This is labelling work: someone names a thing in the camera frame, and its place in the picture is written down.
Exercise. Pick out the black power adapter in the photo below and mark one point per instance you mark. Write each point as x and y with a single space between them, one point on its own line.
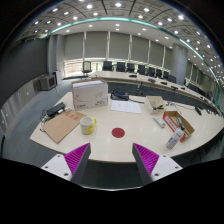
55 109

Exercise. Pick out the long curved conference desk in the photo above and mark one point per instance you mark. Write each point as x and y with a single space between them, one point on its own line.
116 76

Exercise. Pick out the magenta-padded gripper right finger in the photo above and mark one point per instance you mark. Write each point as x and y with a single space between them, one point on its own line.
146 159

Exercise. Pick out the grey box monitor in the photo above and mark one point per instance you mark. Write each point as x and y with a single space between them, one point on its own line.
47 82

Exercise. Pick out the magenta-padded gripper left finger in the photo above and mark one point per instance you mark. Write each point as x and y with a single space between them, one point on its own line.
78 158

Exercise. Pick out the brown paper envelope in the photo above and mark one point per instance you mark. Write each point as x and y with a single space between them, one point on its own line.
60 127

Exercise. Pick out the flat round red coaster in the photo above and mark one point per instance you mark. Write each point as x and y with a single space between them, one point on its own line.
118 132

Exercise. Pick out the row of black office chairs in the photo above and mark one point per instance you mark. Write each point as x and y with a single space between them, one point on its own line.
120 66

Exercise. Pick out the open cardboard box red side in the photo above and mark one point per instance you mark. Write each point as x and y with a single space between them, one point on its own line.
171 121

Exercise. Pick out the round ceiling lights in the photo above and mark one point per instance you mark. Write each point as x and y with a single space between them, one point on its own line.
118 4

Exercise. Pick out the black desk phone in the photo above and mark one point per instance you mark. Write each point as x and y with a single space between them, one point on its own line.
119 95

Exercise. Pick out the clear plastic water bottle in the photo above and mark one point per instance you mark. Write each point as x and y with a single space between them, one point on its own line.
175 138

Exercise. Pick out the white printed paper sheet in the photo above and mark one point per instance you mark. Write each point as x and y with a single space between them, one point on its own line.
126 106

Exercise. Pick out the white remote control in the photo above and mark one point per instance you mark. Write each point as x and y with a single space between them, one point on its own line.
159 121

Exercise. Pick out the small green grey device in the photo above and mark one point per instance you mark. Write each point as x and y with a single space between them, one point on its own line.
180 123

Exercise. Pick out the white copy paper carton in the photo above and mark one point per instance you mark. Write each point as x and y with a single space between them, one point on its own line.
90 95

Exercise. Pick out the small open white box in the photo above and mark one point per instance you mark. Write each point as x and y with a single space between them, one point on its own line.
151 106

